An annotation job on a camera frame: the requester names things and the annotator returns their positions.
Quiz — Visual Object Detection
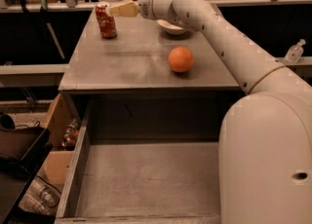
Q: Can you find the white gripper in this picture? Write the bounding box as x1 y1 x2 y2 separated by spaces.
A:
106 0 176 21

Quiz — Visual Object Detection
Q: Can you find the red coke can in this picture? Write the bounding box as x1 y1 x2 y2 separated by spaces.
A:
96 3 117 38

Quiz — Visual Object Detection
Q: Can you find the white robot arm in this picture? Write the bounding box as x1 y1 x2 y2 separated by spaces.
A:
108 0 312 224

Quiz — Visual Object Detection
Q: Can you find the open grey top drawer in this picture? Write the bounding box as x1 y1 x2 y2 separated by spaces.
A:
54 99 228 224

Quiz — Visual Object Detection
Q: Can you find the white ceramic bowl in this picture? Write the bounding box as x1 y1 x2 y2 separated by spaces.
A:
157 19 188 36

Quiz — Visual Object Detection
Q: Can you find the orange fruit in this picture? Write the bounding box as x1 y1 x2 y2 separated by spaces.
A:
168 47 194 73

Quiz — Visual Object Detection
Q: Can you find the grey cabinet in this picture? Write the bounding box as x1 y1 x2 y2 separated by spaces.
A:
59 17 241 139

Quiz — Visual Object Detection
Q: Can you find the crushed cans pile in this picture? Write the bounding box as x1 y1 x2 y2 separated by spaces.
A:
62 119 79 149

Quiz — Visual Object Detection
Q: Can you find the clear glass bottle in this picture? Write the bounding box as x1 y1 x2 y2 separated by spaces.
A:
285 39 306 63

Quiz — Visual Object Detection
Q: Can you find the black bin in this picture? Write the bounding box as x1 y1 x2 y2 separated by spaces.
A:
0 113 52 224

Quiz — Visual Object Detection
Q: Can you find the cardboard box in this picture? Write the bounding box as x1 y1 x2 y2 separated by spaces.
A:
41 93 73 185

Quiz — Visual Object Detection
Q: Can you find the clear plastic bottles bag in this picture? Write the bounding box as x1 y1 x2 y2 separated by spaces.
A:
19 177 59 216

